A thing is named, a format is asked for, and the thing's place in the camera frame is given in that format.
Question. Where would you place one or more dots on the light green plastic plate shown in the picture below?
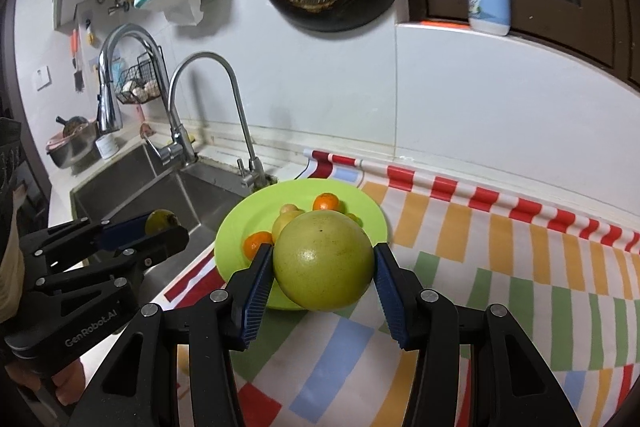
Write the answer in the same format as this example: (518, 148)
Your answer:
(240, 222)

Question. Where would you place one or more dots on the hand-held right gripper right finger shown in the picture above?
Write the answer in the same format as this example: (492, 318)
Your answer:
(390, 297)

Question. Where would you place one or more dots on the person's left forearm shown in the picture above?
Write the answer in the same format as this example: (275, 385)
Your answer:
(10, 277)

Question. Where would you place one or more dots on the large yellow-green pomelo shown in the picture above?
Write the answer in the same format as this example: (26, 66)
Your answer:
(322, 259)

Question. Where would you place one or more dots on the small orange tangerine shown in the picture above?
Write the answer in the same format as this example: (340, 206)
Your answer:
(327, 202)
(255, 243)

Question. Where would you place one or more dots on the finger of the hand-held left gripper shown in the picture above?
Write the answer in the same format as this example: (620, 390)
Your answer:
(122, 232)
(160, 247)

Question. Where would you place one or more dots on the yellow-brown round fruit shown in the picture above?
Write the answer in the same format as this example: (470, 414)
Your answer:
(281, 227)

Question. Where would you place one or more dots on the steel sink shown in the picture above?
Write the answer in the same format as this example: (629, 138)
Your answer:
(150, 187)

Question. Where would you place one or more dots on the white cup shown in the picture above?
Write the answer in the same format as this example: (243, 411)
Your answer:
(106, 146)

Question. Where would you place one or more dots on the pull-down steel faucet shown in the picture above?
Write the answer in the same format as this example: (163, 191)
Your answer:
(109, 112)

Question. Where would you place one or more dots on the steel pot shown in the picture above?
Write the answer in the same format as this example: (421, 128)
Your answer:
(70, 152)

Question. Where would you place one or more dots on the colourful striped tablecloth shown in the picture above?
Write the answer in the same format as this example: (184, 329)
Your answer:
(500, 257)

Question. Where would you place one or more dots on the person's left hand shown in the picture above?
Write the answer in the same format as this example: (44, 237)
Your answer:
(70, 382)

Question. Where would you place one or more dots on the green persimmon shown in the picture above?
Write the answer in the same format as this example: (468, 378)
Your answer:
(160, 221)

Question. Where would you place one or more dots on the white wall switch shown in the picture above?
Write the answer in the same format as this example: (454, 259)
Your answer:
(43, 78)

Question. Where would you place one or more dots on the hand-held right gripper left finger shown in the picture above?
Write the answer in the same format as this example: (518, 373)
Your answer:
(257, 297)

